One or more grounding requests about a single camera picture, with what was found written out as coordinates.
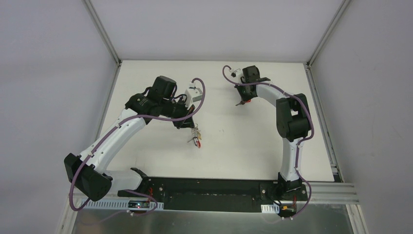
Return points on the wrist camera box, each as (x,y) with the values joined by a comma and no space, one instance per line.
(193,95)
(236,73)

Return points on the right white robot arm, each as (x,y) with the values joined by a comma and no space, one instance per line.
(293,122)

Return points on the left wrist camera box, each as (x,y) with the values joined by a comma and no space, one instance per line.
(193,95)

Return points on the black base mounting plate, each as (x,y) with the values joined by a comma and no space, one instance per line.
(217,195)

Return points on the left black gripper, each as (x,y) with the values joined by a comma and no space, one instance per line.
(186,117)

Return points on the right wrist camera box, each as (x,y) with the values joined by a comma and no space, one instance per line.
(236,73)

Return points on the red handled keyring holder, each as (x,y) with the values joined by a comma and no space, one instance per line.
(194,139)

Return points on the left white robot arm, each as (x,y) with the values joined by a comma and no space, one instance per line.
(88,171)

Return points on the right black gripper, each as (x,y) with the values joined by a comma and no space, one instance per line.
(245,94)

